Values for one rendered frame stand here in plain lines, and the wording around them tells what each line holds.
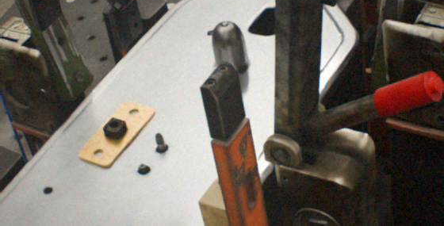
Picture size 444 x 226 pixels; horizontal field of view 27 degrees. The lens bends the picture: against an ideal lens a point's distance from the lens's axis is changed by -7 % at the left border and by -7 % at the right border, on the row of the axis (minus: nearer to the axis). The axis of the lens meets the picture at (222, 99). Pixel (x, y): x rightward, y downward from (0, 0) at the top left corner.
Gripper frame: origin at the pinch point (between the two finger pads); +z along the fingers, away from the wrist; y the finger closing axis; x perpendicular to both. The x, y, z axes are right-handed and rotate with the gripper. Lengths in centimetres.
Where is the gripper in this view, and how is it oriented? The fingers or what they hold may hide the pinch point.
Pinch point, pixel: (86, 22)
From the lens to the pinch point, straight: 81.8
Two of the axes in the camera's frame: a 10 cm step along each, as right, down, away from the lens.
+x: -5.0, 6.0, -6.2
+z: 1.5, 7.7, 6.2
